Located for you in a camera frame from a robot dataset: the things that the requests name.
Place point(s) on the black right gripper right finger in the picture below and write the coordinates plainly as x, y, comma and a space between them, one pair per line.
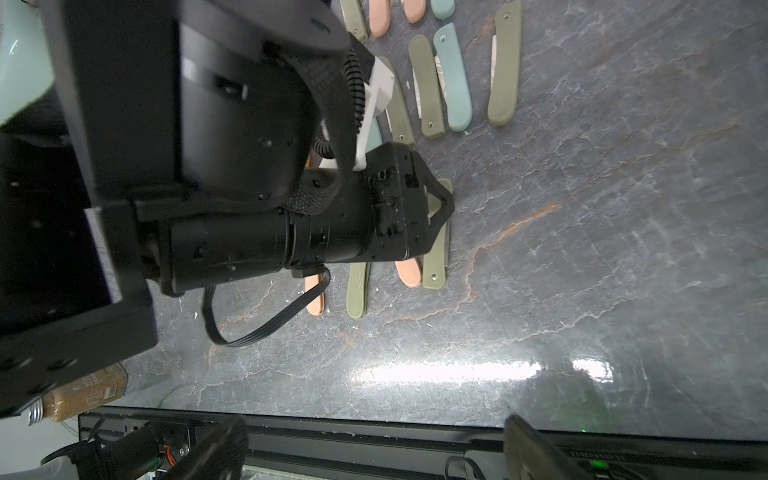
529, 455

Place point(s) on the extra mint knife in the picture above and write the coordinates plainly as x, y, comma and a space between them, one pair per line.
357, 290

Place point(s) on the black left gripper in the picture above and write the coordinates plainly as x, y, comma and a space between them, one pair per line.
391, 211

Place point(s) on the grey green fruit knife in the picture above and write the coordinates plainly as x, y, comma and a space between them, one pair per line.
354, 19

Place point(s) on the light green fruit knife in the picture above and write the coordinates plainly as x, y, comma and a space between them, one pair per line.
374, 137

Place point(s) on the olive knife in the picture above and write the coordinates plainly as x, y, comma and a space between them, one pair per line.
506, 60

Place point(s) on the mint green toaster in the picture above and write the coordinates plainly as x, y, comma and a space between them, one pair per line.
26, 68

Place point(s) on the green handled fruit knife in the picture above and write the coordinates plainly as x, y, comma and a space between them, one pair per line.
397, 114

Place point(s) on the dark grey green knife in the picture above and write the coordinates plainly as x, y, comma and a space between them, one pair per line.
434, 263

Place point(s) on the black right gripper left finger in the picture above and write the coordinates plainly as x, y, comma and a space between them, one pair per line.
220, 455

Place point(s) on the clear spice jar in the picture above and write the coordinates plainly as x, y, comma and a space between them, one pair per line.
80, 396

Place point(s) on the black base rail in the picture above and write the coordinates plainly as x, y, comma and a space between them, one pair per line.
128, 441

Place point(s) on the pink handled fruit knife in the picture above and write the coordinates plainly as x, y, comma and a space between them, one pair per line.
379, 17

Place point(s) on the mint knife crosswise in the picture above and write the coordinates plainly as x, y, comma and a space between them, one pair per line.
427, 86

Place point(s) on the mint knife lone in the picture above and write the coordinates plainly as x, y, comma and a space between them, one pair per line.
456, 87

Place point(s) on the brown fruit knife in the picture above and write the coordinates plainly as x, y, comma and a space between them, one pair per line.
414, 10

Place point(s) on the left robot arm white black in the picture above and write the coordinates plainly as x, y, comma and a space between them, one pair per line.
187, 144

